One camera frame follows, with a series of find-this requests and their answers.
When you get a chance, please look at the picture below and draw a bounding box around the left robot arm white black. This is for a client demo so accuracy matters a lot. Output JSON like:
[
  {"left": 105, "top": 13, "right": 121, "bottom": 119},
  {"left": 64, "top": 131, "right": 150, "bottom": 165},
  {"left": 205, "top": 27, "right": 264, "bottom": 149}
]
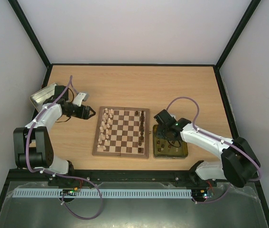
[{"left": 13, "top": 83, "right": 95, "bottom": 176}]

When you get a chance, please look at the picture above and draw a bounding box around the white slotted cable duct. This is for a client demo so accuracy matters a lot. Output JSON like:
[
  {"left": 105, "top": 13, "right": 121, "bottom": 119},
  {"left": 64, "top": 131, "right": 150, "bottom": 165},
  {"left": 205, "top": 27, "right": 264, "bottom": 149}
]
[{"left": 12, "top": 188, "right": 192, "bottom": 199}]

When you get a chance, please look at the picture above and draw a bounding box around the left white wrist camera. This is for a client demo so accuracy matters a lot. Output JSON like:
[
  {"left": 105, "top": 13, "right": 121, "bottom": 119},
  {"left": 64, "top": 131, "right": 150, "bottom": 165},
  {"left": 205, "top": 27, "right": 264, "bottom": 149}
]
[{"left": 73, "top": 92, "right": 89, "bottom": 106}]

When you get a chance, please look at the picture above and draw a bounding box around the black aluminium frame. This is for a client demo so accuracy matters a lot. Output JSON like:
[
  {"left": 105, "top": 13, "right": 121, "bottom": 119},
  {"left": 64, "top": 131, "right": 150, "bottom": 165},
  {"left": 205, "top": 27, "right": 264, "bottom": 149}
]
[{"left": 0, "top": 0, "right": 269, "bottom": 226}]

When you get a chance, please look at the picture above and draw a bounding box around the silver tin lid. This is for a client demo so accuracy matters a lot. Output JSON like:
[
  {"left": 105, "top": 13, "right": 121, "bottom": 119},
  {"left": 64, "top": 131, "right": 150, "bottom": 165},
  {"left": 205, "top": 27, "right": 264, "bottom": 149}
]
[{"left": 29, "top": 83, "right": 58, "bottom": 112}]

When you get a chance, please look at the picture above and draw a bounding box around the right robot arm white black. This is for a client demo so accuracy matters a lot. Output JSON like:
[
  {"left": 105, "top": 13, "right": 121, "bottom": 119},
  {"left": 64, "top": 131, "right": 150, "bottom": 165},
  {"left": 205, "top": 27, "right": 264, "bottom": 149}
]
[{"left": 154, "top": 109, "right": 260, "bottom": 188}]

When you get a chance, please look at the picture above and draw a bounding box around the wooden chess board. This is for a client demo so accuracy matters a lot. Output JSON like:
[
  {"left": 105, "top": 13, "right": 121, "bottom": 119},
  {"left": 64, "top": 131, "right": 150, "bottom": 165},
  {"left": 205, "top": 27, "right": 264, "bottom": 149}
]
[{"left": 92, "top": 106, "right": 150, "bottom": 159}]

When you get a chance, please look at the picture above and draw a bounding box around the gold tin box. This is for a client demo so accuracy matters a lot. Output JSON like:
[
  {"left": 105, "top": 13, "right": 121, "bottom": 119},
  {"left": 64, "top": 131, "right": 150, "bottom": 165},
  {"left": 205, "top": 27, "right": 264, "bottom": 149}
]
[{"left": 152, "top": 124, "right": 189, "bottom": 159}]

